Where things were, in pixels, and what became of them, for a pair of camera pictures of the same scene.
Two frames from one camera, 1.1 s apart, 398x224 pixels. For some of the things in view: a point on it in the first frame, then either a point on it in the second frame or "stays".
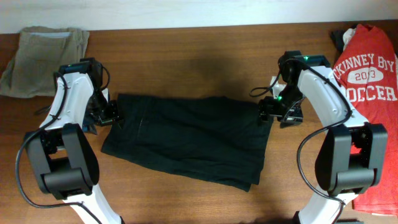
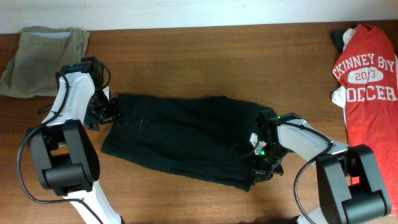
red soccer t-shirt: (366, 75) stays
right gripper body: (288, 110) to (264, 166)
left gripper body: (101, 111) stays
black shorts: (219, 140) stays
